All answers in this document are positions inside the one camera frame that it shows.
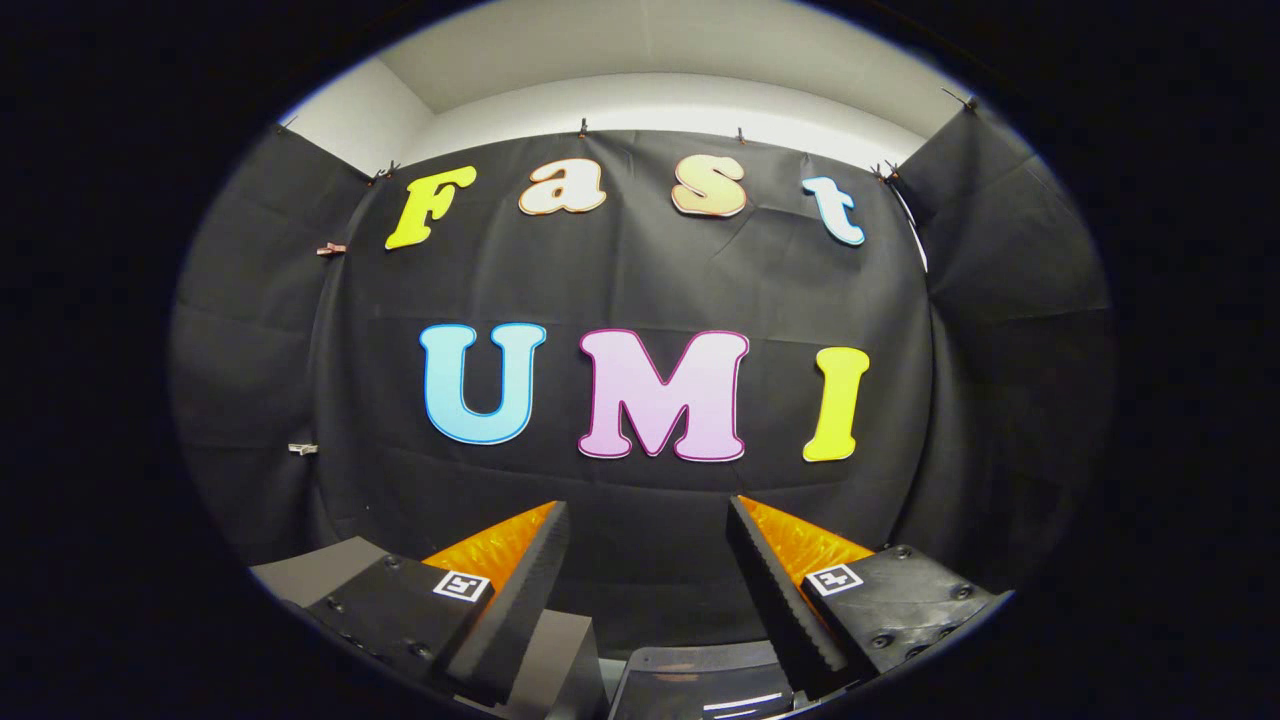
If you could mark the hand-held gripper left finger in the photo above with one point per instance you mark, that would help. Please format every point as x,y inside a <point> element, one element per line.
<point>525,600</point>

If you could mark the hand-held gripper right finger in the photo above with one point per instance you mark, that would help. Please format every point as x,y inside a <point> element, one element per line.
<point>770,600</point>

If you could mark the small grey washing machine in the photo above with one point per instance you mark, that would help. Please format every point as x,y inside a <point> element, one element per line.
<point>700,656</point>

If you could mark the black backdrop cloth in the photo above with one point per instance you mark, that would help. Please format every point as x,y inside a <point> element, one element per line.
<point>640,275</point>

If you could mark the copper backdrop clip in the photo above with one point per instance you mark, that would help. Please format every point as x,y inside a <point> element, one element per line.
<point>331,249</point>

